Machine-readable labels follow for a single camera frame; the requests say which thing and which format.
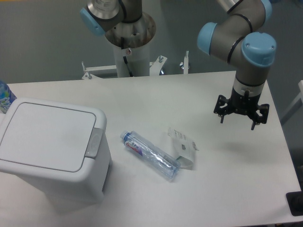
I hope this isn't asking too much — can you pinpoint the white push-lid trash can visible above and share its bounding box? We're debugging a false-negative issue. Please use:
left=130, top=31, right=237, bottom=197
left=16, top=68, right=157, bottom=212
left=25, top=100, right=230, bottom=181
left=0, top=98, right=112, bottom=203

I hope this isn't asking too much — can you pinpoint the white frame at right edge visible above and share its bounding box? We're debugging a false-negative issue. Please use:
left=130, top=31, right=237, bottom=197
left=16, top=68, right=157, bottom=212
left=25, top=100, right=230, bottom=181
left=280, top=80, right=303, bottom=125

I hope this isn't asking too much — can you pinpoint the white crumpled paper carton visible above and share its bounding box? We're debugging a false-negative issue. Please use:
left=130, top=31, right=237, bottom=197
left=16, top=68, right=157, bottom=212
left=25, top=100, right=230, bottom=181
left=168, top=127, right=199, bottom=170

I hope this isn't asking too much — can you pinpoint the clear plastic water bottle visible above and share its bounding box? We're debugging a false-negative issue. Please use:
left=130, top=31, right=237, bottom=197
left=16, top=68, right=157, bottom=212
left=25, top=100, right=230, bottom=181
left=120, top=131, right=181, bottom=182

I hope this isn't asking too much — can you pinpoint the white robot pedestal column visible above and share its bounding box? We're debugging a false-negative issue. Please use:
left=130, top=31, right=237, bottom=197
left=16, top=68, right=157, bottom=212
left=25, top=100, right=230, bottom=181
left=105, top=12, right=156, bottom=78

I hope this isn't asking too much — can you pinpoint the white metal base frame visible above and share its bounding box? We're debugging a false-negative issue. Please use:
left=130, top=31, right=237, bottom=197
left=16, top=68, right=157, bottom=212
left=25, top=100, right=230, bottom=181
left=82, top=48, right=168, bottom=79

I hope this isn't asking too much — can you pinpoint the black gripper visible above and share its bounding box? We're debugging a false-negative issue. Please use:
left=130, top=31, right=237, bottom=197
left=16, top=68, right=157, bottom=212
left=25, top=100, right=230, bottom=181
left=214, top=88, right=269, bottom=131

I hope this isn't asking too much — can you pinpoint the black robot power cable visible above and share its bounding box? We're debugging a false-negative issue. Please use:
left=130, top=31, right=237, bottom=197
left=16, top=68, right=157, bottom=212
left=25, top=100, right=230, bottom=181
left=120, top=36, right=134, bottom=78

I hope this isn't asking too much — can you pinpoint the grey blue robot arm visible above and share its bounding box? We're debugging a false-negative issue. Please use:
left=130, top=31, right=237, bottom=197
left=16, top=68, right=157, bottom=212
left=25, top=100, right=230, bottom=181
left=80, top=0, right=276, bottom=126

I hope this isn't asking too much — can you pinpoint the black clamp at table edge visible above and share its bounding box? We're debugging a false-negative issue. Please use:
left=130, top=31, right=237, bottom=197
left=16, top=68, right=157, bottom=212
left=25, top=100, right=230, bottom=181
left=286, top=191, right=303, bottom=217

